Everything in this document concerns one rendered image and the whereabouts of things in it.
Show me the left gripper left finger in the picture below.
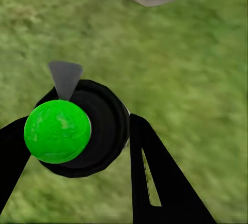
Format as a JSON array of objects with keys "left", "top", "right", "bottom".
[{"left": 0, "top": 116, "right": 31, "bottom": 214}]

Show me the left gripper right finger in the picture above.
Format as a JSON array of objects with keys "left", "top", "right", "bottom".
[{"left": 129, "top": 114, "right": 216, "bottom": 224}]

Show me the pesticide atomizer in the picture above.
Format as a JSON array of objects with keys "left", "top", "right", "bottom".
[{"left": 24, "top": 61, "right": 130, "bottom": 178}]

